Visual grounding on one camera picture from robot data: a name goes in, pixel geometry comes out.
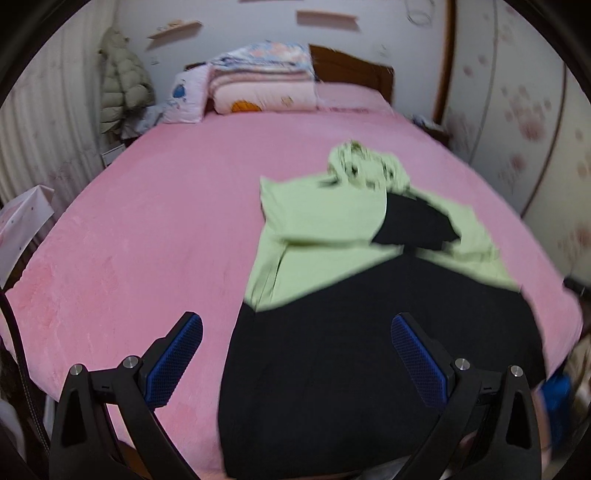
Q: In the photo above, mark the white cardboard box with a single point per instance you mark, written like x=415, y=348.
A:
x=23, y=221

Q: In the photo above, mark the white curtain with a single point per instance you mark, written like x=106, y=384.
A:
x=41, y=129

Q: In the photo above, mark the pink pillow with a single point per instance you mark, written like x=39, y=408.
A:
x=351, y=97

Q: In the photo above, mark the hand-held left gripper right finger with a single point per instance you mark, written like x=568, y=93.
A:
x=418, y=364

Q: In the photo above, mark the floral wardrobe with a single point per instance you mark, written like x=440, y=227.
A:
x=517, y=92

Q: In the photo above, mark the wooden nightstand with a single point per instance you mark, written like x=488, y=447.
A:
x=436, y=134

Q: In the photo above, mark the floral folded quilt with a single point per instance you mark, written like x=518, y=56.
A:
x=263, y=57

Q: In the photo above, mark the wooden wall shelf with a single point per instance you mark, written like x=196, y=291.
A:
x=328, y=21
x=178, y=28

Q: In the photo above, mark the pink folded blanket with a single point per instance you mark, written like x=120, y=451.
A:
x=263, y=94

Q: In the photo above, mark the blue cloth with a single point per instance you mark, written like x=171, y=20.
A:
x=556, y=394

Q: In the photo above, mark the wooden headboard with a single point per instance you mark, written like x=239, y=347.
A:
x=355, y=69

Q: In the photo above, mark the beige puffer jacket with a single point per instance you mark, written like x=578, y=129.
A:
x=122, y=83

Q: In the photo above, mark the white cushion with blue cartoon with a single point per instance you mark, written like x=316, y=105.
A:
x=184, y=97

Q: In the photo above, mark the green and black hooded jacket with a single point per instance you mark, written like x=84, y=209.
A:
x=323, y=217

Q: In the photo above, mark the bed with pink sheet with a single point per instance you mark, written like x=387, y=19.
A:
x=161, y=207

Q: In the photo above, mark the light patterned cloth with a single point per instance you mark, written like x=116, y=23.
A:
x=143, y=122

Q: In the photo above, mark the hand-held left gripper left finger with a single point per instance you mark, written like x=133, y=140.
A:
x=178, y=360

